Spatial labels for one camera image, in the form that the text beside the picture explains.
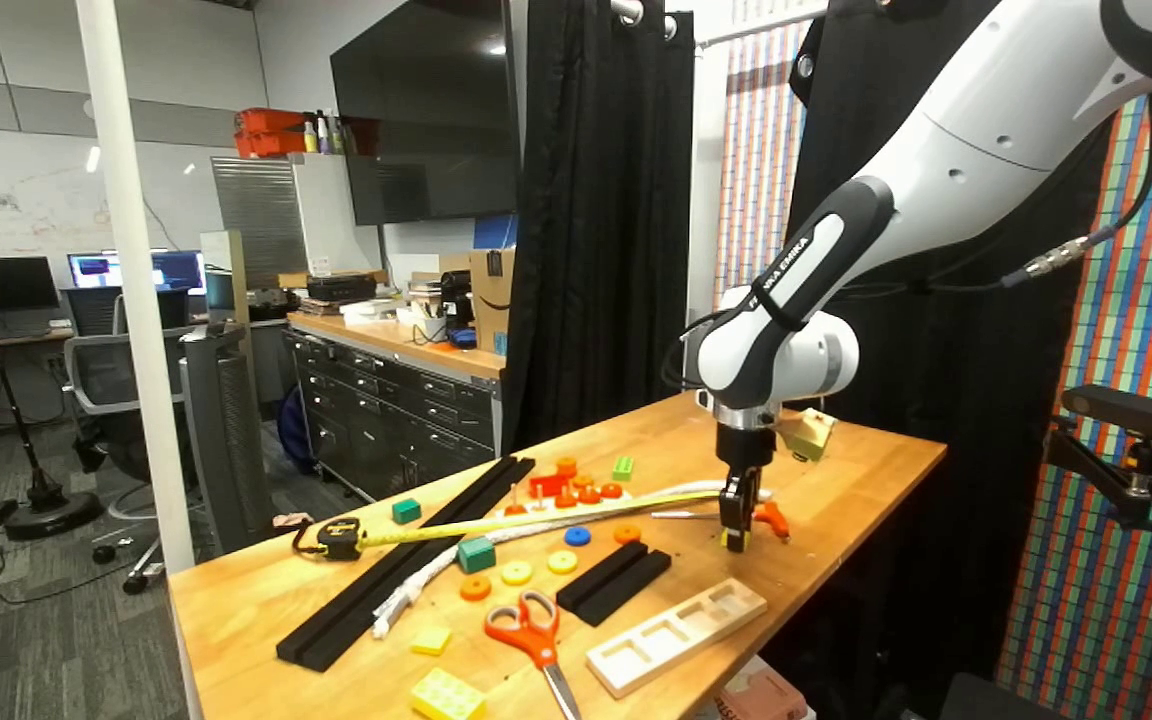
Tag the yellow wooden disc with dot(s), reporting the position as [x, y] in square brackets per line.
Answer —
[561, 562]
[517, 575]

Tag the black rectangular tray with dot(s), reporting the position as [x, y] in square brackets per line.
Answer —
[611, 586]

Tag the grey upright panel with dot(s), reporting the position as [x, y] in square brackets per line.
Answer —
[261, 223]

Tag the tall grey office chair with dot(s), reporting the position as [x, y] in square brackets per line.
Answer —
[222, 425]

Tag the numbered wooden peg board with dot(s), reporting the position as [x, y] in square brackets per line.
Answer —
[556, 506]

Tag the black office chair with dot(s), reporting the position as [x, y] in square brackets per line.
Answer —
[102, 383]

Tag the white vertical pole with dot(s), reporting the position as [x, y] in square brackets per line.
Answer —
[137, 295]

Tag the orange peg disc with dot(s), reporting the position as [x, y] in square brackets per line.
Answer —
[590, 495]
[517, 506]
[571, 496]
[611, 488]

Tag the black tripod stand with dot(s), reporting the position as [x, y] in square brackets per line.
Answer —
[38, 506]

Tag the large black wall screen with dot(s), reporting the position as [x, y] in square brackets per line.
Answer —
[430, 106]

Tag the dark drawer workbench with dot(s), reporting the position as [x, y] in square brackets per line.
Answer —
[389, 414]

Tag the yellow toy brick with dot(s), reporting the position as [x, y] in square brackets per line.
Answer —
[447, 694]

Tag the red toy brick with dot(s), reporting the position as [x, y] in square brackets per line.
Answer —
[546, 485]

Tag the blue wooden disc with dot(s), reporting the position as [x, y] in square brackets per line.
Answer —
[579, 532]

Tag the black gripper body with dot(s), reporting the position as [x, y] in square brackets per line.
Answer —
[746, 461]

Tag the monitor with blue screen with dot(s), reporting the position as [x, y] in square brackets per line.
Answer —
[179, 270]
[94, 270]

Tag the narrow patterned curtain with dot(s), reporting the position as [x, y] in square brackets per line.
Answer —
[758, 202]

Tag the small yellow wooden block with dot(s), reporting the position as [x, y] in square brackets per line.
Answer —
[432, 636]

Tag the green toy brick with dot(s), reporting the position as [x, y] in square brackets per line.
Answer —
[622, 469]

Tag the wooden compartment tray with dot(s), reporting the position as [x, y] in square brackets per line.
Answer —
[605, 662]

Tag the green wooden block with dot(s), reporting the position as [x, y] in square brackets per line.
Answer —
[407, 511]
[472, 553]

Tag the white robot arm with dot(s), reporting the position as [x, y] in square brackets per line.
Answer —
[977, 122]

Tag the red toolbox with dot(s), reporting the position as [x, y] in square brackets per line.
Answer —
[268, 134]

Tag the multicolour patterned backdrop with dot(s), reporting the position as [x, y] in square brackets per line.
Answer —
[1136, 403]

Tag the orange wooden disc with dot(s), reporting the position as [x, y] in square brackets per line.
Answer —
[624, 532]
[472, 586]

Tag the tan wrist camera block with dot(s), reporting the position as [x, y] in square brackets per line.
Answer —
[808, 433]

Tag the cardboard box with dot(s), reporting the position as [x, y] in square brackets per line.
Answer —
[492, 296]

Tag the black backdrop curtain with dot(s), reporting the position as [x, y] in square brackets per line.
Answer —
[951, 346]

